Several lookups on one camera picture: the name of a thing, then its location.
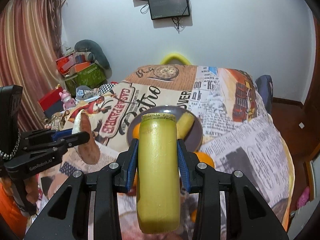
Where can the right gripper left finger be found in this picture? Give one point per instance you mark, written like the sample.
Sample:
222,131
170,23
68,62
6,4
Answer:
66,215

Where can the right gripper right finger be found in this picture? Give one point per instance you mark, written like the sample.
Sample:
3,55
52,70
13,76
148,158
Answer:
248,216

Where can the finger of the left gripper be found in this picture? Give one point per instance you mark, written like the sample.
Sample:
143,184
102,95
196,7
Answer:
64,134
83,137

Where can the sugarcane piece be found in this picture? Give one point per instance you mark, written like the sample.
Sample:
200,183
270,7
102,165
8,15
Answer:
158,180
184,124

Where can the large Dole orange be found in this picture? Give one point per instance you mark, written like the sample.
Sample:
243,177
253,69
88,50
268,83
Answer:
135,132

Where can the red box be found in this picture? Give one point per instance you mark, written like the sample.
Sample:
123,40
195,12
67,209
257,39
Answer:
51,103

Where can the pink toy figure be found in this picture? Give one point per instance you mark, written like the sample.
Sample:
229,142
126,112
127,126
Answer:
67,100

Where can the small mandarin at edge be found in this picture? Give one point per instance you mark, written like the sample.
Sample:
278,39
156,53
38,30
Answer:
193,216

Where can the green storage box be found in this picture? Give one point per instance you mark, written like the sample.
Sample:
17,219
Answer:
92,77

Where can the grey plush toy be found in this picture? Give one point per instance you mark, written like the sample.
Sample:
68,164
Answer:
95,51

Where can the newspaper print tablecloth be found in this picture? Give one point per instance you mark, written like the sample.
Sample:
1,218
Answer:
238,133

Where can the striped red curtain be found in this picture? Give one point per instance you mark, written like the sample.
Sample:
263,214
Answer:
29,50

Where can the purple ceramic plate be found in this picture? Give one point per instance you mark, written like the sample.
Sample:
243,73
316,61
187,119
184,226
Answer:
193,140

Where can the yellow chair back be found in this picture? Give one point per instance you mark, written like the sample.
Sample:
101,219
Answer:
175,57

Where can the small black monitor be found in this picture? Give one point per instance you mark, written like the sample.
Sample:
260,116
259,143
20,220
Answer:
161,9

